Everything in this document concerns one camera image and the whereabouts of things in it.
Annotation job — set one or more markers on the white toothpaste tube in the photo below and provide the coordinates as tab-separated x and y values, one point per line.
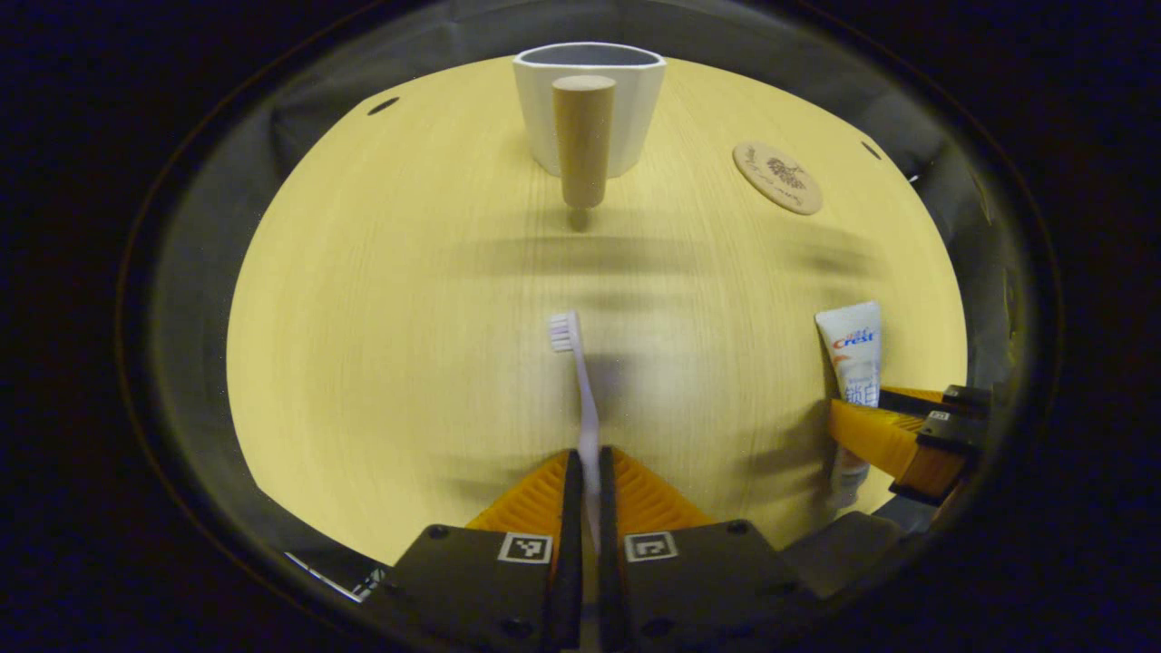
853	349

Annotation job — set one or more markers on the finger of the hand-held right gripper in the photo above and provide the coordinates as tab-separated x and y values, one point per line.
875	435
966	399

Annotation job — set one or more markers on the pink toothbrush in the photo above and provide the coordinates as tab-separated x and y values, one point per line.
588	408

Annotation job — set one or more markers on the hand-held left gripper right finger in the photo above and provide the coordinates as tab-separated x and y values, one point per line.
609	580

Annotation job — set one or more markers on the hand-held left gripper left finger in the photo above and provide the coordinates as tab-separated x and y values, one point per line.
570	562

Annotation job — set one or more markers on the round wooden coaster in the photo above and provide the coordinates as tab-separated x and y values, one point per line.
778	178

